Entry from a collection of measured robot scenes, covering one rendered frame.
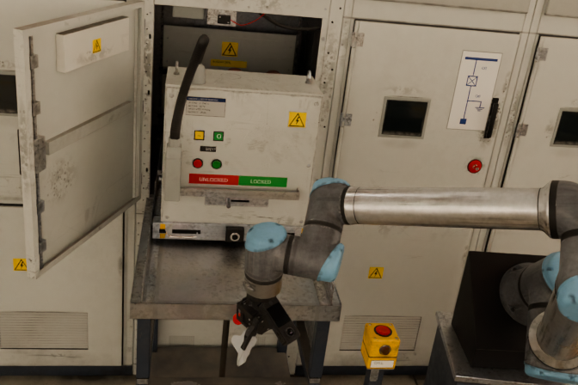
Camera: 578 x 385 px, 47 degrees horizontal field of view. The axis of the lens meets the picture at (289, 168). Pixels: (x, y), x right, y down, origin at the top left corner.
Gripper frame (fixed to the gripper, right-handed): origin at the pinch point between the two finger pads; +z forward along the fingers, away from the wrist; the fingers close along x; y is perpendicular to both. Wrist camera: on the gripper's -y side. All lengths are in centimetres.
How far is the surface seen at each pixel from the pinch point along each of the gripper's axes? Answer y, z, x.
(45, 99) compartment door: 81, -43, 15
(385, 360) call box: -15.7, 9.0, -30.5
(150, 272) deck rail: 53, 9, 0
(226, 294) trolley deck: 31.6, 9.0, -12.5
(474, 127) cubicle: 29, -15, -128
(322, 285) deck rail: 18.4, 10.6, -39.8
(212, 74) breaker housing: 76, -40, -39
